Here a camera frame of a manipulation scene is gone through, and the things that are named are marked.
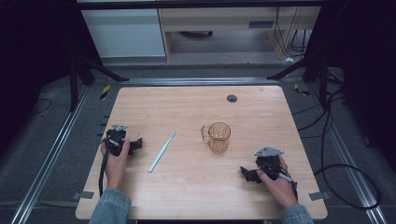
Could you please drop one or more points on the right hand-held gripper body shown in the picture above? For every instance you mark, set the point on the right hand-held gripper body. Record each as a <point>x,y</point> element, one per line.
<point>268,161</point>

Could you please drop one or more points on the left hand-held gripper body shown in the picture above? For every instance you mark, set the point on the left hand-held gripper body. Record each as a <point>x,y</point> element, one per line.
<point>115,140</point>

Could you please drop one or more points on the person's left hand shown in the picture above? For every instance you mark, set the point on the person's left hand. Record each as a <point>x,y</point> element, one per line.
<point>115,169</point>

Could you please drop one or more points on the person's right hand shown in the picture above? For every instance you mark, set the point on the person's right hand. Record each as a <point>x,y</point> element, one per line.
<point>278,189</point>

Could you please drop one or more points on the light blue toothbrush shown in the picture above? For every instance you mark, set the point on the light blue toothbrush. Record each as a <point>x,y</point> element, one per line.
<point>162,152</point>

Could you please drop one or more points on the clear plastic mug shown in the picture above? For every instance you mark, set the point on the clear plastic mug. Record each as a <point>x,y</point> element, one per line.
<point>219,140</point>

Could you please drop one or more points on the yellow black striped tape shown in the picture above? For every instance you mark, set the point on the yellow black striped tape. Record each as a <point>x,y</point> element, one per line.
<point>105,91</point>
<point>300,90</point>

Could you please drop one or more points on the grey tape strip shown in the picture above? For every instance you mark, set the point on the grey tape strip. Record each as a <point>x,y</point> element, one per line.
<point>319,195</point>
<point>84,195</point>

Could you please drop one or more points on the black metal stand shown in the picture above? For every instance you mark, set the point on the black metal stand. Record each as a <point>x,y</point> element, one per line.
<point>323,81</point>
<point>73,87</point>

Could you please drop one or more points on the grey round table grommet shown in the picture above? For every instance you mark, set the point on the grey round table grommet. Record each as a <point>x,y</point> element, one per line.
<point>232,98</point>

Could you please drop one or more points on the white cabinet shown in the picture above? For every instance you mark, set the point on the white cabinet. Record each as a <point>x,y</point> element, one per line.
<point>124,32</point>

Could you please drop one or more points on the beige wooden desk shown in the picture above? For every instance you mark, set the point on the beige wooden desk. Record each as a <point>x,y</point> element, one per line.
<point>218,18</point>

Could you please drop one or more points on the aluminium floor rail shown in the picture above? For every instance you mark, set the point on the aluminium floor rail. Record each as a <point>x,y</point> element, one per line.
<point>46,161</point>
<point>348,155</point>
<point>199,81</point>

